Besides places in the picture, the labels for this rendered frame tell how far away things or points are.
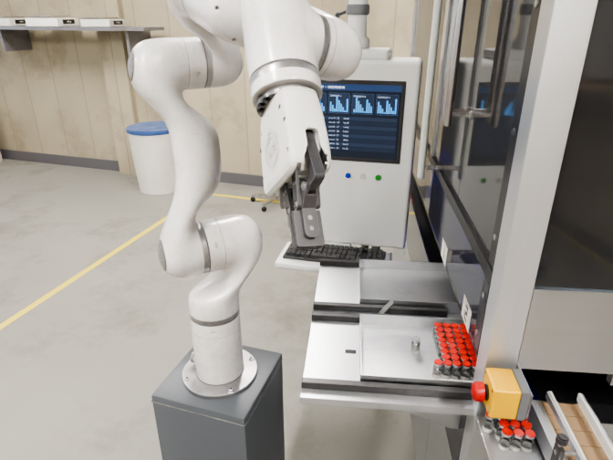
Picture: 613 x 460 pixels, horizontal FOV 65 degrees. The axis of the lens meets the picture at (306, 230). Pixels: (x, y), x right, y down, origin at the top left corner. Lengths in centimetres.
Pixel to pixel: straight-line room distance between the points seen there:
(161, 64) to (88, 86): 516
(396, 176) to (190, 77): 112
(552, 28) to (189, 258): 78
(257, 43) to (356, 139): 136
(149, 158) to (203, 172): 407
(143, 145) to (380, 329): 398
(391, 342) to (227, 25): 94
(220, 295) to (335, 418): 138
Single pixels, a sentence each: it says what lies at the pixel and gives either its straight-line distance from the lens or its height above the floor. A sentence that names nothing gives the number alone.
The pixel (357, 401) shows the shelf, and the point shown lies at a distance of 120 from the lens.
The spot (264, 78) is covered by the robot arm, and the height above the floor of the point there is 164.
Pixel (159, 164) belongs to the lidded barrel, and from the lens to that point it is 510.
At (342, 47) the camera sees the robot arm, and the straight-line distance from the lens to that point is 64.
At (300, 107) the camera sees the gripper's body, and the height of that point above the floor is 161.
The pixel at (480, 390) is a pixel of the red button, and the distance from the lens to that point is 108.
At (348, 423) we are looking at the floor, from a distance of 237.
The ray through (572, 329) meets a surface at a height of 112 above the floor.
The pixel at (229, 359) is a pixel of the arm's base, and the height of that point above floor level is 94.
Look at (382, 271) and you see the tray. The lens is 171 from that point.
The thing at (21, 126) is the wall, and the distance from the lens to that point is 702.
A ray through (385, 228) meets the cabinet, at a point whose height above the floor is 89.
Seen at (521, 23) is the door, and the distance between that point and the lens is 108.
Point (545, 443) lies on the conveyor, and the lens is 116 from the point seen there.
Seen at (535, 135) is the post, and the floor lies 151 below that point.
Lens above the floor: 170
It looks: 24 degrees down
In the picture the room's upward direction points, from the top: straight up
